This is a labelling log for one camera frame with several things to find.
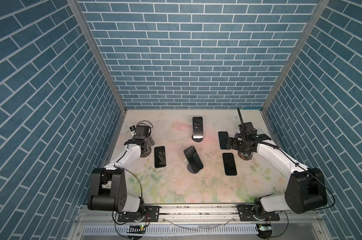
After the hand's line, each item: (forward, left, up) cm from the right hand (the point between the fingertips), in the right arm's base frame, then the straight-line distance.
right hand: (231, 144), depth 88 cm
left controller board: (-45, +48, -13) cm, 66 cm away
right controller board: (-38, -16, -15) cm, 44 cm away
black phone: (-11, +22, -1) cm, 25 cm away
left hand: (-2, +54, -1) cm, 54 cm away
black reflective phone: (-8, 0, -10) cm, 13 cm away
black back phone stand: (+7, +21, -7) cm, 23 cm away
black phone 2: (+14, +1, -15) cm, 20 cm away
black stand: (-5, +52, -5) cm, 53 cm away
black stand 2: (-16, +24, -4) cm, 29 cm away
